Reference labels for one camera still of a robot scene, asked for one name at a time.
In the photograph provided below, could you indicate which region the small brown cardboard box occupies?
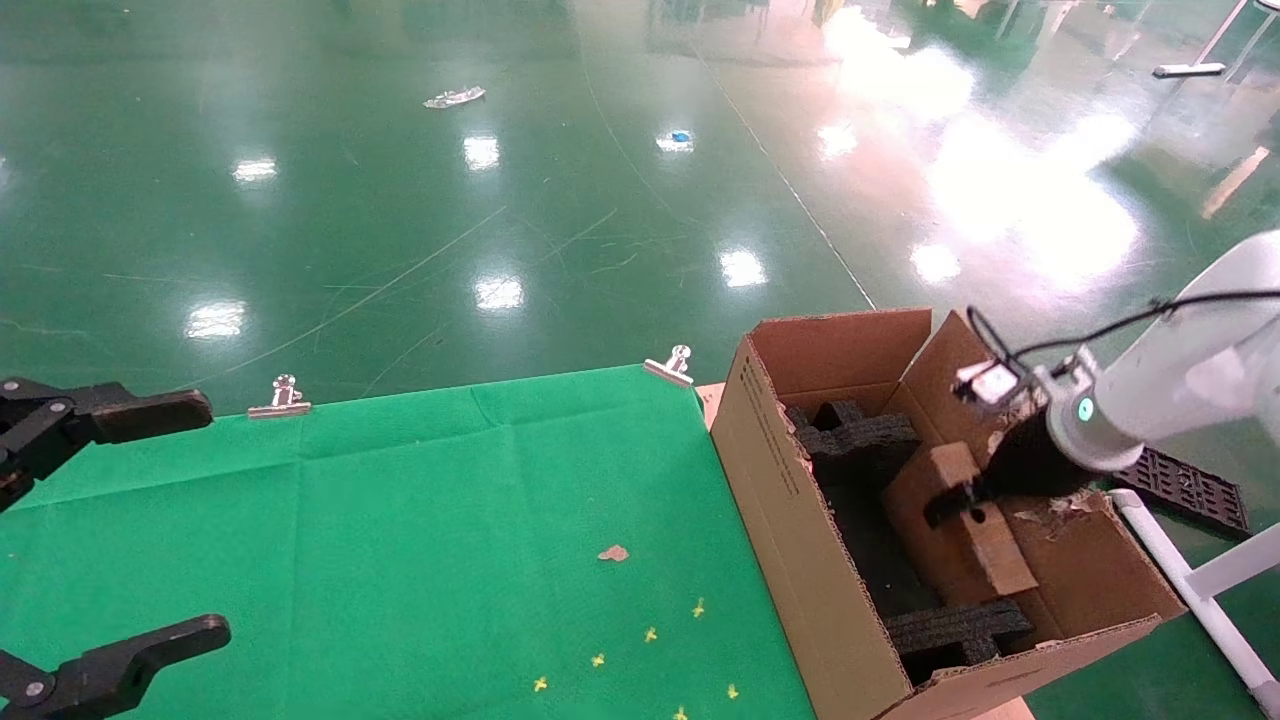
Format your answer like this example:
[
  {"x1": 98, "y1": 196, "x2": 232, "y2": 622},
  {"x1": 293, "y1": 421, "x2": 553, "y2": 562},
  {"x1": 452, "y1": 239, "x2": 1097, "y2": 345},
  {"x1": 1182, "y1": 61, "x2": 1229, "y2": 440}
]
[{"x1": 882, "y1": 440, "x2": 1041, "y2": 611}]

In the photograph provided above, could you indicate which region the flat black foam pad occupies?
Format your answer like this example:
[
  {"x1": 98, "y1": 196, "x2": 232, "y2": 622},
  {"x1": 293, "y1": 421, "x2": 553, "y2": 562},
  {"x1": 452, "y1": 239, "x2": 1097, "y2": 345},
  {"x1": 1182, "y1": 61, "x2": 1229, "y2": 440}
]
[{"x1": 825, "y1": 480, "x2": 946, "y2": 621}]

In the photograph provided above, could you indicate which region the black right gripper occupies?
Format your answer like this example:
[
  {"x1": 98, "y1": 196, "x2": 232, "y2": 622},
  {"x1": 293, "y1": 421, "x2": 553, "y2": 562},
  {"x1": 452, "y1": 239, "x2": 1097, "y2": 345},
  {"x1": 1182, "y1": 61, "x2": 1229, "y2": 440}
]
[{"x1": 923, "y1": 408, "x2": 1096, "y2": 528}]

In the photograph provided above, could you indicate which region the black plastic grid tray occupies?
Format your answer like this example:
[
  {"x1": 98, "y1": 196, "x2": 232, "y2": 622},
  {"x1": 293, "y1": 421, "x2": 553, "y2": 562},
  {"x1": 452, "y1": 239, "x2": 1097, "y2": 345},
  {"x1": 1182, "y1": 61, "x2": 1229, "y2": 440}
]
[{"x1": 1115, "y1": 447, "x2": 1251, "y2": 541}]

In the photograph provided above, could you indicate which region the white pipe frame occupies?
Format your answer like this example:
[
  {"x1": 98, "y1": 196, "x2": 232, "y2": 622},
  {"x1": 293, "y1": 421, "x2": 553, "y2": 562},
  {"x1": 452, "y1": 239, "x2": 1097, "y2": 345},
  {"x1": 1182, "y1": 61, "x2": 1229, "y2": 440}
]
[{"x1": 1110, "y1": 488, "x2": 1280, "y2": 716}]

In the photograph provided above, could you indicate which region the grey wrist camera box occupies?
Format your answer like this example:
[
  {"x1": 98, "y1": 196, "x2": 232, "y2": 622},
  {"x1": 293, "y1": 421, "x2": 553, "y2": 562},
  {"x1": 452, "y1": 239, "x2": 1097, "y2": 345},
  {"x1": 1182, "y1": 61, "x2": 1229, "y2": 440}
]
[{"x1": 955, "y1": 360, "x2": 1026, "y2": 406}]

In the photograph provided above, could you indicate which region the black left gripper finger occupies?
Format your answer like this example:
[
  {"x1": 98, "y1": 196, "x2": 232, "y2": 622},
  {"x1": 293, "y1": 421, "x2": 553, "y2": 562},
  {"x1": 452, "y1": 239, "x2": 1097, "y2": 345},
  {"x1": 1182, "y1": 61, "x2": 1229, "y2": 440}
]
[
  {"x1": 0, "y1": 615, "x2": 232, "y2": 720},
  {"x1": 0, "y1": 378, "x2": 214, "y2": 511}
]

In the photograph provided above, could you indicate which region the silver binder clip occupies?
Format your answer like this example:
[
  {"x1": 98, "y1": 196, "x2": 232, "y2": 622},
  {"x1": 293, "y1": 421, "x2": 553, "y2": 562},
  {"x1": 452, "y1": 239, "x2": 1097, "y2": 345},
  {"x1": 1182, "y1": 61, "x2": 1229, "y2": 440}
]
[
  {"x1": 247, "y1": 374, "x2": 313, "y2": 420},
  {"x1": 643, "y1": 345, "x2": 696, "y2": 388}
]

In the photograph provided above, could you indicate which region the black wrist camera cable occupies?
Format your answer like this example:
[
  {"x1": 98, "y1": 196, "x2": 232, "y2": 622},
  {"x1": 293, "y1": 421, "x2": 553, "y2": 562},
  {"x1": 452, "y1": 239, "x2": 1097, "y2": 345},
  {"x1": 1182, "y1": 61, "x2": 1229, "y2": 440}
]
[{"x1": 965, "y1": 288, "x2": 1280, "y2": 366}]

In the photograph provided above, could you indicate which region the green table cloth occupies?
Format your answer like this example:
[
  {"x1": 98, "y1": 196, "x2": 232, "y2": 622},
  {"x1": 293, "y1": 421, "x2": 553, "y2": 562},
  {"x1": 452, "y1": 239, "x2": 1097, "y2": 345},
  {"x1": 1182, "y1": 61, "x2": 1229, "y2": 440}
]
[{"x1": 0, "y1": 365, "x2": 816, "y2": 720}]

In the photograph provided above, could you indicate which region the notched black foam insert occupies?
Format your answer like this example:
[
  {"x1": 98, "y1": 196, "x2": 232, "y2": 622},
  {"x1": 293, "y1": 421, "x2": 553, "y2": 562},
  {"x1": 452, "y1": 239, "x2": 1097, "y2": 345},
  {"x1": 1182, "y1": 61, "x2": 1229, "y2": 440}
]
[{"x1": 783, "y1": 398, "x2": 921, "y2": 491}]

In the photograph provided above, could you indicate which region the silver camera mount bracket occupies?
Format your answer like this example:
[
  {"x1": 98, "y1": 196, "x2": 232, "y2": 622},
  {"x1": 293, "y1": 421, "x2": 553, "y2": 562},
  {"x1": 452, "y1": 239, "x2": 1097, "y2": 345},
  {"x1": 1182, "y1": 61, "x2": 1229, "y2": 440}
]
[{"x1": 1015, "y1": 345, "x2": 1101, "y2": 401}]

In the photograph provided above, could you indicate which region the large open brown carton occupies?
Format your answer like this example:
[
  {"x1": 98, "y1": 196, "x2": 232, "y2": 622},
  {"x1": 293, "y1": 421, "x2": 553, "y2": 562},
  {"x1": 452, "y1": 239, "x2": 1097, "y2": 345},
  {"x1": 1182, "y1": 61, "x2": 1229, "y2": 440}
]
[{"x1": 708, "y1": 306, "x2": 1186, "y2": 720}]

